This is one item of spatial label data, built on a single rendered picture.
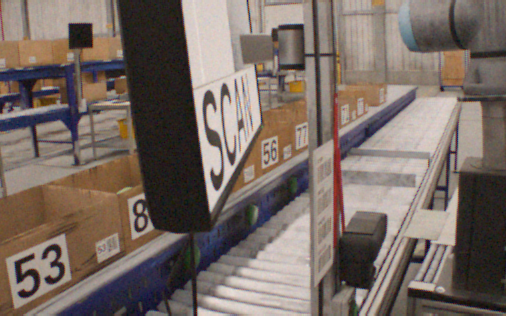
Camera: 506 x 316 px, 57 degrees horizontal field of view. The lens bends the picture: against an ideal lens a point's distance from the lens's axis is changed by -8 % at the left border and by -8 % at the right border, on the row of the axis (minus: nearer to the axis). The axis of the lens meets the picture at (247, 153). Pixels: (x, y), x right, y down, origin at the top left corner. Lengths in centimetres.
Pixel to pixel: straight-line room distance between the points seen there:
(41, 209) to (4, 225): 13
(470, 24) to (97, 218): 100
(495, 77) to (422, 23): 24
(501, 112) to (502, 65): 12
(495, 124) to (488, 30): 23
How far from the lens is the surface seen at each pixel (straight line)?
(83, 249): 118
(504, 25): 123
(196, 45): 38
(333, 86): 74
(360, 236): 81
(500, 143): 127
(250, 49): 69
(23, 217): 142
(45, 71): 696
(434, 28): 130
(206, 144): 38
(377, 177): 232
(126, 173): 171
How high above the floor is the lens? 138
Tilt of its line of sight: 12 degrees down
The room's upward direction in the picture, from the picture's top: 3 degrees counter-clockwise
